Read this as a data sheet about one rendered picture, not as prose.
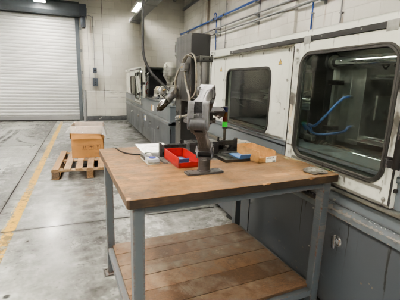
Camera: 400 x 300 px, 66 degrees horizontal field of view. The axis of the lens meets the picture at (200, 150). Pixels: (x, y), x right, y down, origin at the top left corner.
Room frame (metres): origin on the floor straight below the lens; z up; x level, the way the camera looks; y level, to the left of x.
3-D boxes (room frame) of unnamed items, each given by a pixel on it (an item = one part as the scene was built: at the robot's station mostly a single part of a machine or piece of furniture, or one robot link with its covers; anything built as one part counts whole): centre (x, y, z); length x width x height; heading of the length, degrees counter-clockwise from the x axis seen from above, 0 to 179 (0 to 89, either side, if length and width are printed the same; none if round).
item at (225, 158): (1.84, -0.20, 0.91); 0.17 x 0.16 x 0.02; 114
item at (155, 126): (7.69, 1.03, 0.49); 5.51 x 1.02 x 0.97; 21
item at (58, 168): (4.71, 1.71, 0.07); 1.20 x 1.00 x 0.14; 18
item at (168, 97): (2.16, 0.22, 1.25); 0.19 x 0.07 x 0.19; 114
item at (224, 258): (1.80, -0.03, 0.45); 1.12 x 0.99 x 0.90; 114
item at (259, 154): (1.89, -0.35, 0.93); 0.25 x 0.13 x 0.08; 24
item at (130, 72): (8.87, 1.49, 1.24); 2.95 x 0.98 x 0.90; 21
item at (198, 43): (2.07, 0.05, 1.44); 0.17 x 0.13 x 0.42; 24
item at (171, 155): (1.72, 0.11, 0.93); 0.25 x 0.12 x 0.06; 24
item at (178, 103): (2.20, 0.10, 1.28); 0.14 x 0.12 x 0.75; 114
